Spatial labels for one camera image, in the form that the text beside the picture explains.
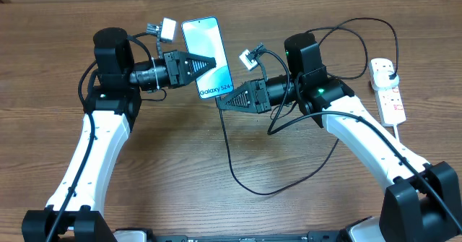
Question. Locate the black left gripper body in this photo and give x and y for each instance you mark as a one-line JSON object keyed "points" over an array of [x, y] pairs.
{"points": [[173, 68]]}

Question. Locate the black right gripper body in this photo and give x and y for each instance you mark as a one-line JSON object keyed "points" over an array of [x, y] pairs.
{"points": [[263, 104]]}

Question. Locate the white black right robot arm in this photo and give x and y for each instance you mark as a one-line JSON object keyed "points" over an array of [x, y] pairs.
{"points": [[422, 201]]}

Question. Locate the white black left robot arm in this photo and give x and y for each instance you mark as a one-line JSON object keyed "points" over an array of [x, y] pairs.
{"points": [[110, 110]]}

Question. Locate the white charger plug adapter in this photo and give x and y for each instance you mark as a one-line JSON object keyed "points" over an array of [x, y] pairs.
{"points": [[383, 80]]}

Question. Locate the white power extension strip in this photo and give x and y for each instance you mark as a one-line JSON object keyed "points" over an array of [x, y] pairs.
{"points": [[389, 102]]}

